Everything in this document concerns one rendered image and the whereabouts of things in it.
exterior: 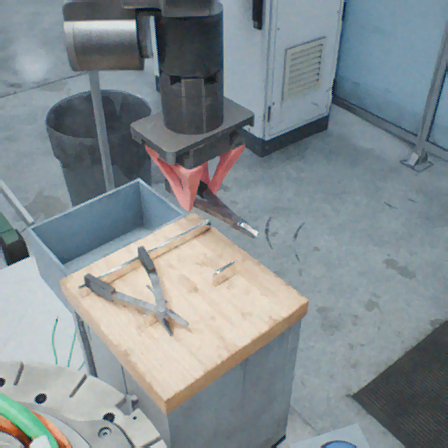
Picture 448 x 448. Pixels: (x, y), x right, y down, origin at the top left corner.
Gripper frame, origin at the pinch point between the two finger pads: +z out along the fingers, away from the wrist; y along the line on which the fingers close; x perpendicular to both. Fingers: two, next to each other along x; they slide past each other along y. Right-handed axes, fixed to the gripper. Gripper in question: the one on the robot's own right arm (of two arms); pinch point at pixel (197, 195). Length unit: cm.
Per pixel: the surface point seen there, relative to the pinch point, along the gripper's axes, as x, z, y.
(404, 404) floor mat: 4, 116, -73
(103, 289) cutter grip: -0.7, 6.3, 12.0
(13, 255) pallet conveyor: -54, 44, 7
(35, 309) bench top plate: -32, 38, 12
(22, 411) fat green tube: 11.4, -0.4, 24.8
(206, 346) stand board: 10.0, 9.0, 7.3
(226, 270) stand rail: 4.5, 7.7, -0.1
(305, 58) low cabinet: -124, 74, -161
